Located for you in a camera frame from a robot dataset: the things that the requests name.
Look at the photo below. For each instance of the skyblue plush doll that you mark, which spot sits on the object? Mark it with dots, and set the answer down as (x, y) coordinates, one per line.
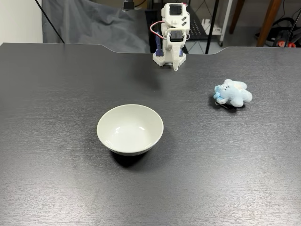
(235, 94)

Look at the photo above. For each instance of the white bowl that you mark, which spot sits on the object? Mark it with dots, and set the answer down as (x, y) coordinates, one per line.
(130, 131)

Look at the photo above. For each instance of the blue table clamp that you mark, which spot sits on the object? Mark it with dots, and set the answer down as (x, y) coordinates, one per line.
(158, 47)
(181, 53)

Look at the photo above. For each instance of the small black device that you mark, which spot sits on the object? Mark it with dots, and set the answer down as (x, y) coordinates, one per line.
(129, 5)

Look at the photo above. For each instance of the thin wooden leg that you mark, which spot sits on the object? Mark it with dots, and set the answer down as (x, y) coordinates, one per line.
(237, 14)

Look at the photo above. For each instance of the grey cloth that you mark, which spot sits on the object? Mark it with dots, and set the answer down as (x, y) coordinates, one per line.
(94, 28)

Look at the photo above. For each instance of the thick wooden leg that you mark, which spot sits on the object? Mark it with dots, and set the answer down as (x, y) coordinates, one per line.
(270, 21)

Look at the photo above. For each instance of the thin black pole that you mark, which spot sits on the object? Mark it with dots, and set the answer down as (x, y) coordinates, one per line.
(50, 22)

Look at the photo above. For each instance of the white cart frame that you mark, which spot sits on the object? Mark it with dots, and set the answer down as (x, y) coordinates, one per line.
(225, 23)

